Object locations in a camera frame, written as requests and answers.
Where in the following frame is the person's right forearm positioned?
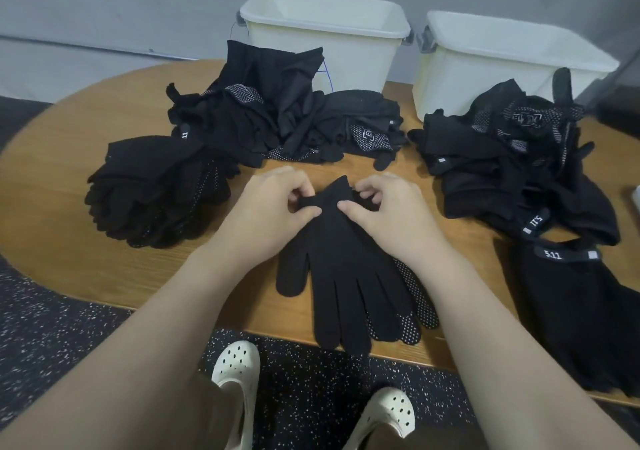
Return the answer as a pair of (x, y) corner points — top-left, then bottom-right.
(415, 245), (640, 450)

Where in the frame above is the person's white shoe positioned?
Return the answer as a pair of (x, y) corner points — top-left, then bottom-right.
(211, 339), (261, 450)
(343, 387), (417, 450)

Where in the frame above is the person's left leg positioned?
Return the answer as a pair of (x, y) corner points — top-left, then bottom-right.
(185, 365), (241, 450)

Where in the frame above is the metal rack frame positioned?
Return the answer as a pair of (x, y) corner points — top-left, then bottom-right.
(595, 45), (640, 136)

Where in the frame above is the person's right white shoe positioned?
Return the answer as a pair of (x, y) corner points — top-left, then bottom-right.
(343, 387), (417, 450)

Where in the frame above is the person's left hand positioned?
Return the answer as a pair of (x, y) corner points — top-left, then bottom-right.
(205, 165), (323, 266)

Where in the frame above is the grey wall pipe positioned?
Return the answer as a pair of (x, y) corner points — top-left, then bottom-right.
(0, 33), (241, 63)

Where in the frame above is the person's left forearm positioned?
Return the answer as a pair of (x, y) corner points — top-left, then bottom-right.
(0, 243), (256, 450)

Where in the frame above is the pile of black gloves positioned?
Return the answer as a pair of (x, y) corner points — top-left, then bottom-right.
(84, 135), (241, 249)
(165, 39), (621, 246)

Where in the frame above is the black fingerless glove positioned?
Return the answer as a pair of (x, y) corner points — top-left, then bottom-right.
(515, 239), (640, 396)

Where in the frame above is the black dotted glove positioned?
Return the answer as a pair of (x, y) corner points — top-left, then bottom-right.
(365, 255), (441, 346)
(276, 175), (416, 356)
(84, 135), (241, 249)

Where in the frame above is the stack of black gloves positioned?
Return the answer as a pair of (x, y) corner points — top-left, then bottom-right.
(84, 135), (241, 249)

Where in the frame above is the person's left white shoe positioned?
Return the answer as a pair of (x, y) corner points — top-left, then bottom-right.
(211, 339), (261, 450)

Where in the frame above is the person's right hand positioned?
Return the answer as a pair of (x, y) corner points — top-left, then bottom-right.
(337, 171), (451, 266)

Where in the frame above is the white plastic bin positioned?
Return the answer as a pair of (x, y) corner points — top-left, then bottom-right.
(237, 0), (413, 94)
(412, 11), (621, 121)

